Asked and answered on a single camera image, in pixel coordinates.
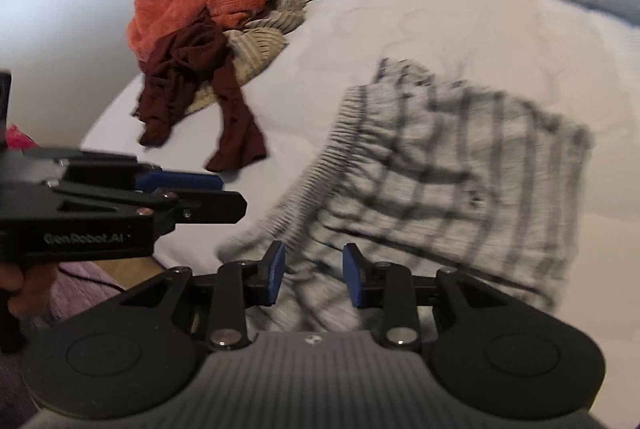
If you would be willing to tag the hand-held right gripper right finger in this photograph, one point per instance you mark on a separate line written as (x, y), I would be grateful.
(352, 279)

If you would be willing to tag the grey striped sweater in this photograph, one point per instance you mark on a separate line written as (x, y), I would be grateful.
(425, 184)

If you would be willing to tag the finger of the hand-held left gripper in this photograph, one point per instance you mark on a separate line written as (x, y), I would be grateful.
(185, 183)
(215, 208)

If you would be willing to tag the beige striped garment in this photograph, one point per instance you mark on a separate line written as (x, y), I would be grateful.
(260, 44)

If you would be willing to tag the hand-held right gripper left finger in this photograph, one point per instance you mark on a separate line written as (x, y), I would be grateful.
(275, 274)

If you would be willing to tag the person's left hand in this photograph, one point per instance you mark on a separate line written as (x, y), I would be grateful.
(30, 279)

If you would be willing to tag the pink patterned cloth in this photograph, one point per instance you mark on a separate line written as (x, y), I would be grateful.
(17, 139)

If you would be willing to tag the purple fuzzy cloth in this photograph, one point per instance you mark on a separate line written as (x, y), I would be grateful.
(80, 289)

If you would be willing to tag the dark maroon garment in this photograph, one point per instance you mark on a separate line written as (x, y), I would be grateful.
(180, 59)

